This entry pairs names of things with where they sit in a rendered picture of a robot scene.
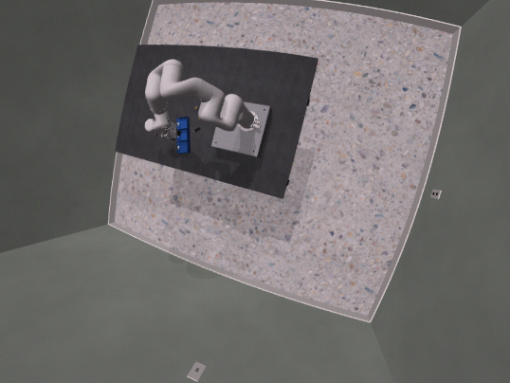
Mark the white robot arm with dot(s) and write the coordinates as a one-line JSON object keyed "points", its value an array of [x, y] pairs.
{"points": [[214, 109]]}

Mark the blue bin rack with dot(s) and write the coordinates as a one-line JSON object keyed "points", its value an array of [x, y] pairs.
{"points": [[183, 125]]}

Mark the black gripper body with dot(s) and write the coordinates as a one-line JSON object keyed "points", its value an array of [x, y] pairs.
{"points": [[171, 132]]}

